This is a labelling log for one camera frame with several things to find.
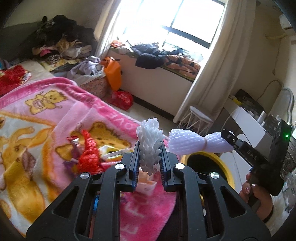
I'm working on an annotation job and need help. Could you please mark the air conditioner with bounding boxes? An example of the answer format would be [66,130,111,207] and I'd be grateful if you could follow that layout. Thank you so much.
[279,14,295,37]

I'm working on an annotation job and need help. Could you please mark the cream curtain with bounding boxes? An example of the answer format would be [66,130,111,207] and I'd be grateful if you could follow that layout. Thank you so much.
[173,1,256,123]

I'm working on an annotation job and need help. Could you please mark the right hand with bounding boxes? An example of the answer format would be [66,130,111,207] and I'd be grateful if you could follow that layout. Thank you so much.
[239,173,273,220]

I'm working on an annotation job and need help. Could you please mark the red plastic bag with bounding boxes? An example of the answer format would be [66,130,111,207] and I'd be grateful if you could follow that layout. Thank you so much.
[108,90,133,110]

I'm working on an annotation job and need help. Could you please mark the wrappers on blanket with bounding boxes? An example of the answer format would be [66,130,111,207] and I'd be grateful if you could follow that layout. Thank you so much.
[63,136,132,168]

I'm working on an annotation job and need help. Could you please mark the pink bear blanket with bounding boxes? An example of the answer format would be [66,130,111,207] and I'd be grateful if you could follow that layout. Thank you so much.
[1,77,176,240]

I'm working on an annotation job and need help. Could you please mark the white foam net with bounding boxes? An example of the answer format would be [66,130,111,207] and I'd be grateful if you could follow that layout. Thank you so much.
[168,129,234,156]
[137,118,165,176]

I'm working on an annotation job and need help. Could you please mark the clothes pile on bed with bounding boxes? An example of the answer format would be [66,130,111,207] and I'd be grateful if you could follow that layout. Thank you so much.
[32,15,96,72]

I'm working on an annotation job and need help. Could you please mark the clothes on window sill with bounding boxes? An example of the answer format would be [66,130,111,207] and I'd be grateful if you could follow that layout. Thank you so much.
[111,40,201,80]

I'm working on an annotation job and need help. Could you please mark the floral laundry basket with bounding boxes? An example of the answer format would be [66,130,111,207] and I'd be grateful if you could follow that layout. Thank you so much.
[75,70,109,98]

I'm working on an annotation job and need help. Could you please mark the white wire stool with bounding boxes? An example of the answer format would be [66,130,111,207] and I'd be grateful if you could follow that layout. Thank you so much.
[177,105,214,136]

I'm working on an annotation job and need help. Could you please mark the yellow rim trash bin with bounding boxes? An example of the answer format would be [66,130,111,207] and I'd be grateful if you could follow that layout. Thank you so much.
[180,151,235,189]

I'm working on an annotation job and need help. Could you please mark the white cable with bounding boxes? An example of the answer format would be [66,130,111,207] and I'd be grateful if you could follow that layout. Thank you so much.
[226,79,283,126]

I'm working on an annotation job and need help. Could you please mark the orange bag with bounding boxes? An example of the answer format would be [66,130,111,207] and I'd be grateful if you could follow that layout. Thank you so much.
[101,57,122,91]

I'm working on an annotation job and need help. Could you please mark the red pillow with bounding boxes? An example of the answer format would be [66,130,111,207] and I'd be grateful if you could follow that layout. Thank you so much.
[0,65,32,96]

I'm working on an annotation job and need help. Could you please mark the red net trash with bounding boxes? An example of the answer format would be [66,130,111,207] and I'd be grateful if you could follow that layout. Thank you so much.
[76,130,105,175]

